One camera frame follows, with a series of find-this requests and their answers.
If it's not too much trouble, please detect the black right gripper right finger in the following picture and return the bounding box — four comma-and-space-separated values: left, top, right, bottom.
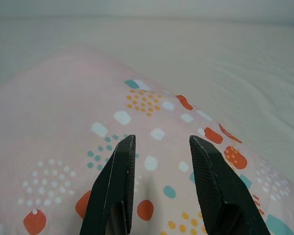
189, 135, 271, 235

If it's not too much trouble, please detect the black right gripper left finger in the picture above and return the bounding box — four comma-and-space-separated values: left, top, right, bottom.
79, 134, 137, 235

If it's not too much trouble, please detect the pink patterned pillow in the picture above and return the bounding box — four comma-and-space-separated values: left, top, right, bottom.
0, 43, 294, 235

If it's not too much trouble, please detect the white bed sheet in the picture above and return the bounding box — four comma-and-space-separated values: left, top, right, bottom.
0, 14, 294, 190

